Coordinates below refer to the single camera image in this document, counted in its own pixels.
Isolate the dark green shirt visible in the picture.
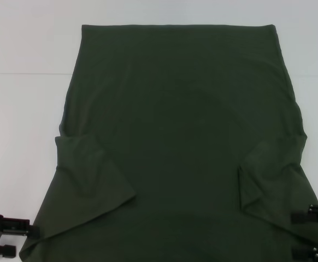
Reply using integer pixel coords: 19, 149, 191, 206
19, 23, 318, 262

